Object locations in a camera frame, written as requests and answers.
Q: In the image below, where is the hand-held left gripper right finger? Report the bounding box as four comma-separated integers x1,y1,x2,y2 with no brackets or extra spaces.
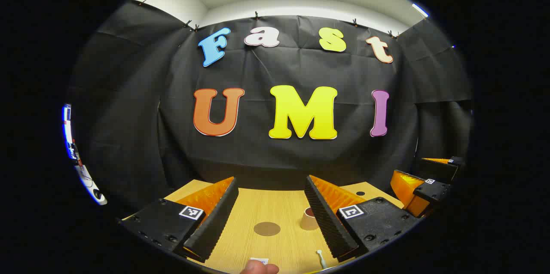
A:
304,175,420,263

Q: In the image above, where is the beige cup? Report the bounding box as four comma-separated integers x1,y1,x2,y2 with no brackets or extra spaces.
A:
300,207,321,231

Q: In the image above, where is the computer monitor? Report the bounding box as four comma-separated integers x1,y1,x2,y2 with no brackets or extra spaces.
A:
61,103,73,161

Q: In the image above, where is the round brown coaster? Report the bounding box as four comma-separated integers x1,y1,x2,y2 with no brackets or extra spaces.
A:
253,222,281,237

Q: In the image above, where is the wooden desktop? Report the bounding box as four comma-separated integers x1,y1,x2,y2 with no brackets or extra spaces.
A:
122,179,406,274

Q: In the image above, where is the white side desk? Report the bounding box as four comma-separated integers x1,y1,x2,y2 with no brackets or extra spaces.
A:
71,137,108,206

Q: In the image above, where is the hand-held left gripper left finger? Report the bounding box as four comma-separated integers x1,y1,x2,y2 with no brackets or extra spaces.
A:
117,176,239,263

